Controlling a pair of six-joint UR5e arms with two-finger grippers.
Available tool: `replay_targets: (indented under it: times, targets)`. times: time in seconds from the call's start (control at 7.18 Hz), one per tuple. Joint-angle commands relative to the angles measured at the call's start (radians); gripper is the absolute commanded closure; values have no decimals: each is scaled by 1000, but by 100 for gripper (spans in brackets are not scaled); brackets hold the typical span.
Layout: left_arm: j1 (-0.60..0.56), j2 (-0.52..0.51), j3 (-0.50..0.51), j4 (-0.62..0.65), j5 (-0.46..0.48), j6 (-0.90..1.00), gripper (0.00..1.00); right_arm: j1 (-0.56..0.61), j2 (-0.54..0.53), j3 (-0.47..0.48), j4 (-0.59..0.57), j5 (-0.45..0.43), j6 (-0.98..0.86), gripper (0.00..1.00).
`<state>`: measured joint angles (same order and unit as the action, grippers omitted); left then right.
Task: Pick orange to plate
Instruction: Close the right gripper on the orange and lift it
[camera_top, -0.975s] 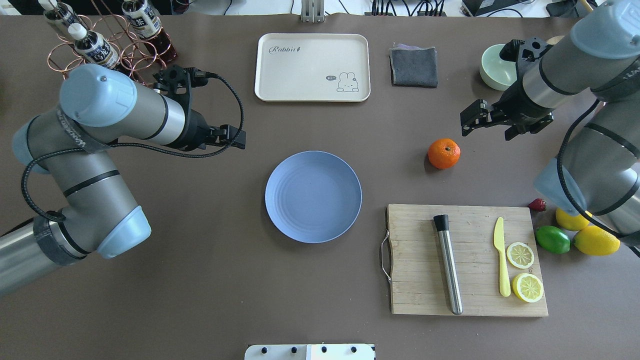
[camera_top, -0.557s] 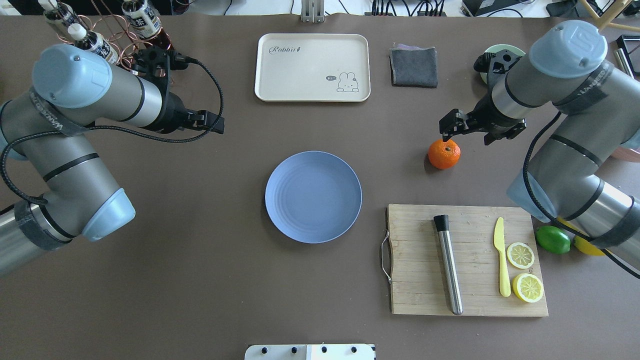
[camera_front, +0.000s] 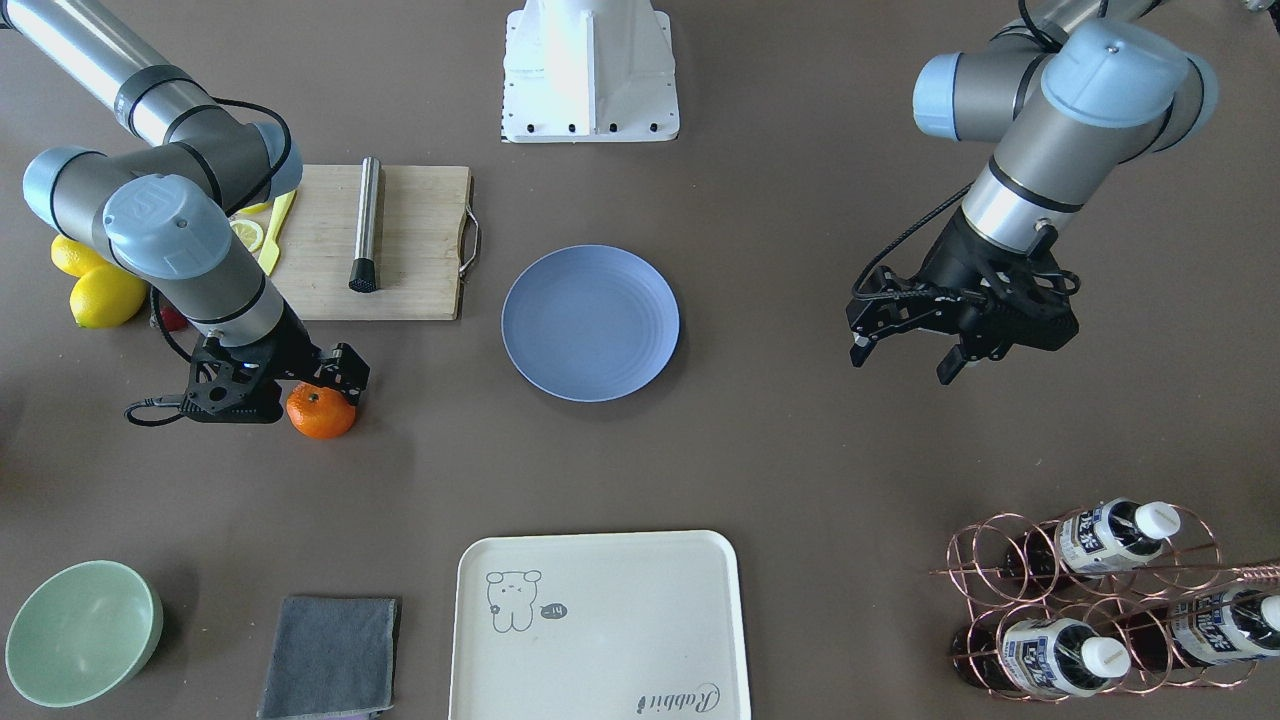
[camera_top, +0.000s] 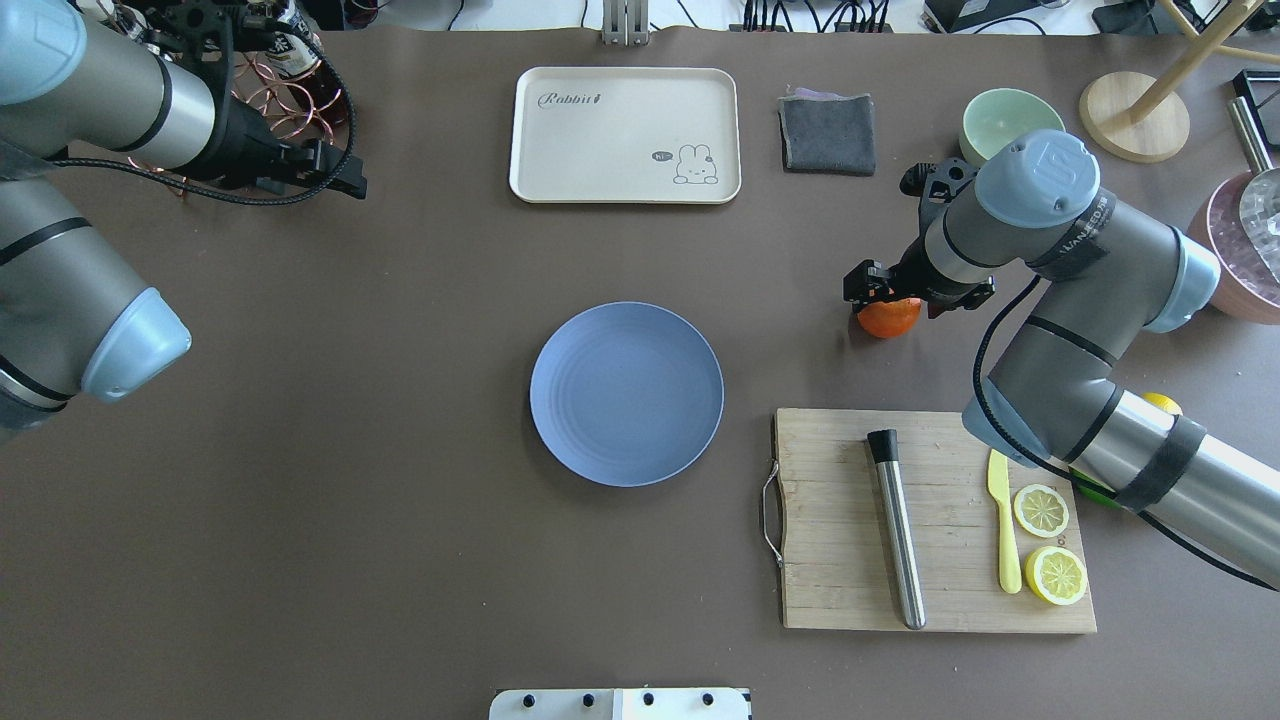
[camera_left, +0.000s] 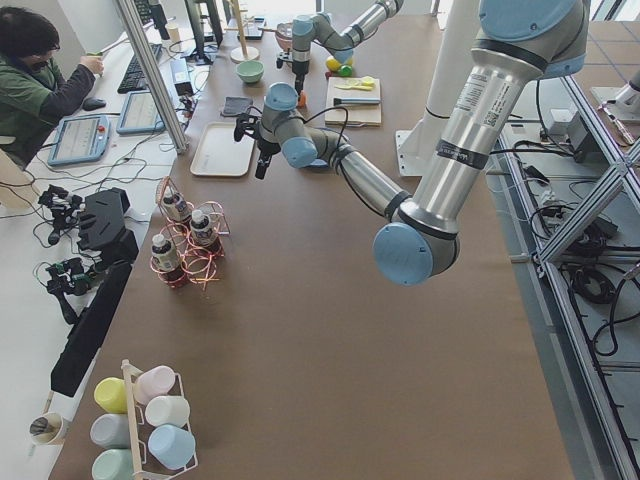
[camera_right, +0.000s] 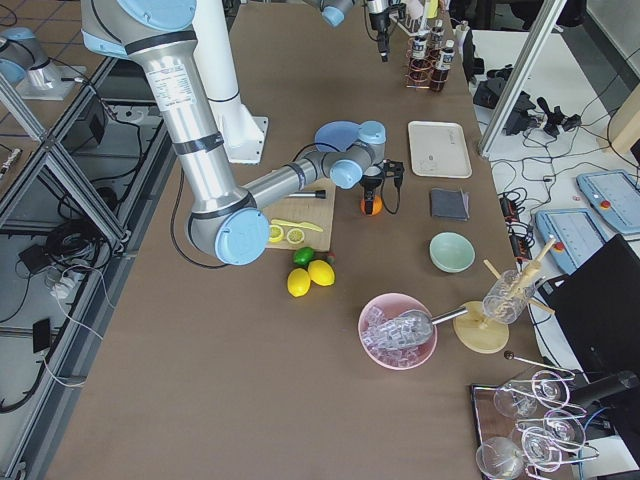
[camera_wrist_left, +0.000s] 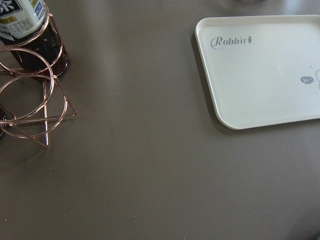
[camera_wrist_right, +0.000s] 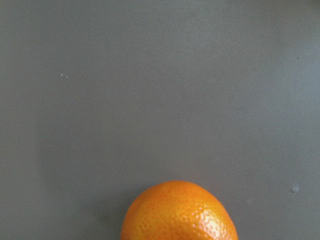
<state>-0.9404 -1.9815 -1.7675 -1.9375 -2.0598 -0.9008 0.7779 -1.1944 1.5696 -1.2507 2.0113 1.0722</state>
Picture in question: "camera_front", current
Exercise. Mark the yellow plastic knife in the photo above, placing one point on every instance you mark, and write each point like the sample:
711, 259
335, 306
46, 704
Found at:
269, 253

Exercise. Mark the blue round plate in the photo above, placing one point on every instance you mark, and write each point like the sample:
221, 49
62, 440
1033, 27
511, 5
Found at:
590, 323

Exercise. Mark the whole lemon lower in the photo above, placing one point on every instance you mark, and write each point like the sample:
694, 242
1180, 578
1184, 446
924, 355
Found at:
105, 297

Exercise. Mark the lemon slice upper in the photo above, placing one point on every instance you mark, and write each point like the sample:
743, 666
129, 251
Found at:
251, 234

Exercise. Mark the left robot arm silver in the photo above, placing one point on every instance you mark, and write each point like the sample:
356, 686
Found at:
1066, 94

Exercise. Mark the whole lemon upper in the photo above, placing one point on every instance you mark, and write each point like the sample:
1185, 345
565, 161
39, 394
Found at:
73, 257

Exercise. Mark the whole lemon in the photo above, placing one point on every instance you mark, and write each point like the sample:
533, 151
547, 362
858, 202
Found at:
105, 297
73, 257

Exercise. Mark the orange mandarin fruit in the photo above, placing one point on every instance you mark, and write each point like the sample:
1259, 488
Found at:
319, 412

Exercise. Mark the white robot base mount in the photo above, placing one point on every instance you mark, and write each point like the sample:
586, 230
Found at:
589, 72

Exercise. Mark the steel muddler black tip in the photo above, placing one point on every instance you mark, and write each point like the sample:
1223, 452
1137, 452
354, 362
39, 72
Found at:
363, 277

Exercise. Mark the copper wire bottle rack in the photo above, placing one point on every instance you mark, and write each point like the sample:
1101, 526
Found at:
988, 564

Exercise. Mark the green ceramic bowl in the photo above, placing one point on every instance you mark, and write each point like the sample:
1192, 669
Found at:
82, 633

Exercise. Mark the tea bottle back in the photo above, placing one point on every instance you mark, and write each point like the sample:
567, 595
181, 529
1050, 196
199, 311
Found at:
1235, 625
1117, 535

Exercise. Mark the tea bottle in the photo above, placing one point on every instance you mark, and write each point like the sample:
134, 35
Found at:
1047, 659
1117, 535
1235, 625

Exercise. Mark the red strawberry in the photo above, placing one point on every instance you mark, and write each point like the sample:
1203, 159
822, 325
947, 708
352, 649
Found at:
168, 318

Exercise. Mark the tea bottle front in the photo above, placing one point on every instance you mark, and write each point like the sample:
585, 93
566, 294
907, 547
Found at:
1047, 659

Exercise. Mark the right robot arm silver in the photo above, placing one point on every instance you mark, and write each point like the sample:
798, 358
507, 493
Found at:
163, 214

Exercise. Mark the wooden cutting board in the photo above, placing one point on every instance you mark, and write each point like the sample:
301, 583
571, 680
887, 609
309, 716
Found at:
418, 254

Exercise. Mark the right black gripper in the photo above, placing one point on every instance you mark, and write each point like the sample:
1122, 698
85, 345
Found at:
290, 343

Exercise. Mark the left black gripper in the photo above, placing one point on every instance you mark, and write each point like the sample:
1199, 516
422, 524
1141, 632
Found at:
953, 257

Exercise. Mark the grey folded cloth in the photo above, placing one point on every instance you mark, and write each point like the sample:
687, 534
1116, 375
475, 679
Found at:
332, 658

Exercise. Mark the cream rabbit tray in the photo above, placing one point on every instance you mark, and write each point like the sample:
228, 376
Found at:
643, 625

